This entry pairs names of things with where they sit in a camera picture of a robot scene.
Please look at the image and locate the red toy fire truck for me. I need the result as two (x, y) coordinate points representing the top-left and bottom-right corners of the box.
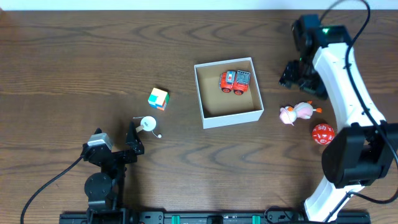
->
(219, 70), (251, 95)

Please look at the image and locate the white cardboard box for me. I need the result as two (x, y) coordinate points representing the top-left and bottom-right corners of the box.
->
(194, 57), (264, 129)

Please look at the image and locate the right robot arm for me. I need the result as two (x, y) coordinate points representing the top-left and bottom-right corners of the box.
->
(279, 14), (397, 223)

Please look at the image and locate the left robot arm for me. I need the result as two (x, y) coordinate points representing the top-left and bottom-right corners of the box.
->
(81, 122), (144, 224)

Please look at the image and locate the multicoloured puzzle cube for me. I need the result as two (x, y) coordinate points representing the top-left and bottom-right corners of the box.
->
(148, 88), (170, 111)

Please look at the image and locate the white rattle drum toy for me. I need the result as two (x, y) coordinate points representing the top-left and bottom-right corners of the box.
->
(134, 116), (162, 139)

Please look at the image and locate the red lettered ball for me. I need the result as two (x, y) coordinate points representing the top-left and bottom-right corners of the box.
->
(312, 123), (335, 145)

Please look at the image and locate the pink white toy duck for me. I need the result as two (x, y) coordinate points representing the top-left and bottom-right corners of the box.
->
(279, 101), (322, 126)

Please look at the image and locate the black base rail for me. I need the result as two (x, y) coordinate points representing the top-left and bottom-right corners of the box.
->
(58, 210), (371, 224)

